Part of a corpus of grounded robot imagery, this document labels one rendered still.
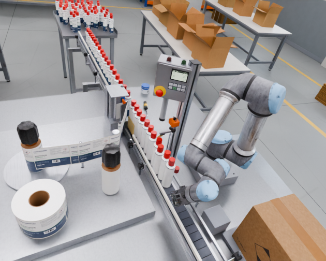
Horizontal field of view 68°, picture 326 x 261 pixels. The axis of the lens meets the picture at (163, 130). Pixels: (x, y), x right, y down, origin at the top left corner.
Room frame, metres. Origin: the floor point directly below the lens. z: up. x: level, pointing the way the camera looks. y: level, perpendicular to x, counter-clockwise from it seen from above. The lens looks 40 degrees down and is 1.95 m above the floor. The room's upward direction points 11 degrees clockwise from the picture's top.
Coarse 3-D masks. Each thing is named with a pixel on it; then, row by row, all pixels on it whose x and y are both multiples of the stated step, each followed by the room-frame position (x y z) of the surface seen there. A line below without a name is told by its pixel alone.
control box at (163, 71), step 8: (160, 56) 1.10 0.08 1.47; (160, 64) 1.04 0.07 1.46; (168, 64) 1.04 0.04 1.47; (176, 64) 1.05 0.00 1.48; (160, 72) 1.04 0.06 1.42; (168, 72) 1.04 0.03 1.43; (160, 80) 1.04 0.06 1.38; (168, 80) 1.04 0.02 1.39; (160, 88) 1.04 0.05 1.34; (168, 96) 1.04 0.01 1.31; (176, 96) 1.04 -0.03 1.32; (184, 96) 1.04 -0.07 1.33
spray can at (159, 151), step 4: (160, 144) 0.91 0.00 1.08; (160, 148) 0.89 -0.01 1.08; (156, 152) 0.89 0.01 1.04; (160, 152) 0.89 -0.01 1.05; (164, 152) 0.91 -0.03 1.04; (156, 156) 0.88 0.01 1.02; (160, 156) 0.88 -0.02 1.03; (156, 160) 0.88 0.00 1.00; (160, 160) 0.88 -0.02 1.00; (156, 164) 0.88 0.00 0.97; (156, 168) 0.88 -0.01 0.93; (156, 172) 0.88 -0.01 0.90
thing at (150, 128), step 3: (150, 126) 1.04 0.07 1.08; (153, 126) 1.05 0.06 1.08; (147, 129) 1.06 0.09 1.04; (150, 129) 1.03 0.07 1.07; (153, 129) 1.04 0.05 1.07; (147, 132) 1.04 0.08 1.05; (150, 132) 1.03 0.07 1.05; (147, 135) 1.03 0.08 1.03; (150, 135) 1.02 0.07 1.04; (147, 138) 1.02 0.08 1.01; (144, 141) 1.04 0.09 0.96; (147, 141) 1.02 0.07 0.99; (144, 144) 1.03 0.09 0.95; (144, 147) 1.03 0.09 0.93; (144, 150) 1.03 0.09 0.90
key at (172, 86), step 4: (168, 84) 1.04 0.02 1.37; (172, 84) 1.04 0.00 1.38; (176, 84) 1.04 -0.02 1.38; (180, 84) 1.04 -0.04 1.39; (168, 88) 1.04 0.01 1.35; (172, 88) 1.04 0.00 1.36; (176, 88) 1.04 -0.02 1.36; (180, 88) 1.03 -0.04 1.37; (184, 88) 1.03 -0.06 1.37; (184, 92) 1.03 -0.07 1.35
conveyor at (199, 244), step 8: (128, 128) 1.22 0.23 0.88; (152, 176) 0.87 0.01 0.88; (160, 192) 0.77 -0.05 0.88; (168, 192) 0.78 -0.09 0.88; (176, 208) 0.69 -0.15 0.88; (184, 208) 0.70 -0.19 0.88; (184, 216) 0.66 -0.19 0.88; (184, 224) 0.62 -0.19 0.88; (192, 224) 0.63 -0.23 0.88; (192, 232) 0.59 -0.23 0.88; (192, 240) 0.55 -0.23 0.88; (200, 240) 0.55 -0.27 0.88; (200, 248) 0.52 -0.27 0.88; (208, 248) 0.53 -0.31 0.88; (200, 256) 0.48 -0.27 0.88; (208, 256) 0.49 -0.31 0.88
